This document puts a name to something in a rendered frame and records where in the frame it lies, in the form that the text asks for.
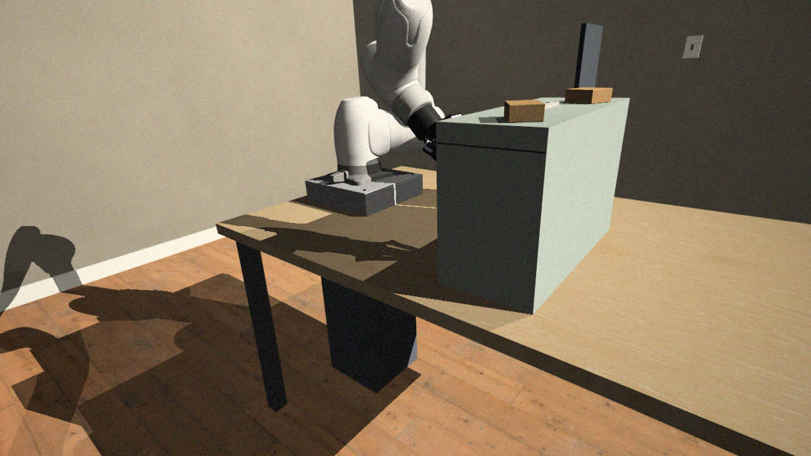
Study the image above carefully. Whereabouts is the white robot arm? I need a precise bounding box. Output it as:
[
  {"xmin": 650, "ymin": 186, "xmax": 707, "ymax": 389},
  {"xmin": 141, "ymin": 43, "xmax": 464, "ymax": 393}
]
[{"xmin": 326, "ymin": 0, "xmax": 462, "ymax": 186}]

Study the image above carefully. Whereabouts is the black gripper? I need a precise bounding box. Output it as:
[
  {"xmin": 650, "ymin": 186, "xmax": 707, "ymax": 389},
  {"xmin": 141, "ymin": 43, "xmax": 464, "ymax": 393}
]
[{"xmin": 407, "ymin": 104, "xmax": 442, "ymax": 161}]

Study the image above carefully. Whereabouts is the tan rectangular block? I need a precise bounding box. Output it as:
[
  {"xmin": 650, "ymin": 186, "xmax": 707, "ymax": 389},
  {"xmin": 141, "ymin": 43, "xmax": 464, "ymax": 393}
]
[{"xmin": 565, "ymin": 87, "xmax": 613, "ymax": 104}]

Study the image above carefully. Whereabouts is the brown rectangular box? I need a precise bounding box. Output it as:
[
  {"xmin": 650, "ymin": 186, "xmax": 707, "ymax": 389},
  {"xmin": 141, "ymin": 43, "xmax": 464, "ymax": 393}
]
[{"xmin": 504, "ymin": 99, "xmax": 546, "ymax": 123}]

